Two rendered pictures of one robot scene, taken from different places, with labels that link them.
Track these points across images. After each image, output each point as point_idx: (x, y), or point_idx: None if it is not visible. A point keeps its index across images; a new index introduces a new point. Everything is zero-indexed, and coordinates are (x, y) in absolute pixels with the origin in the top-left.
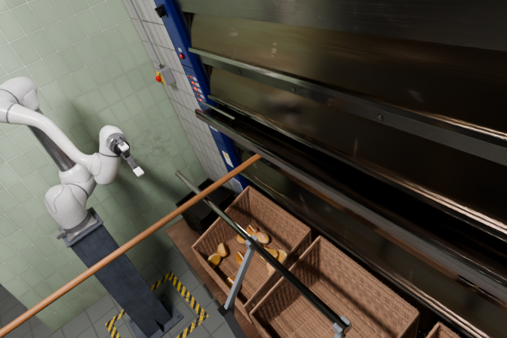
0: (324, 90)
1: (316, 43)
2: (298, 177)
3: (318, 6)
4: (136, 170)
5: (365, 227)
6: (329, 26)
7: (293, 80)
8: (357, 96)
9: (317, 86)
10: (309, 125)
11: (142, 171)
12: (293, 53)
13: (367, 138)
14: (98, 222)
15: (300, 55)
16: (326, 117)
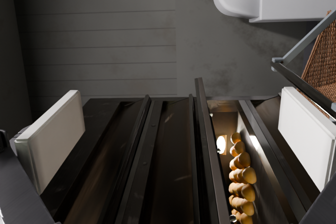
0: (117, 175)
1: (80, 204)
2: (217, 168)
3: (51, 189)
4: (309, 142)
5: (317, 196)
6: (69, 184)
7: (105, 203)
8: (121, 158)
9: (113, 182)
10: (178, 223)
11: (282, 133)
12: (82, 223)
13: (170, 175)
14: None
15: (86, 215)
16: (162, 209)
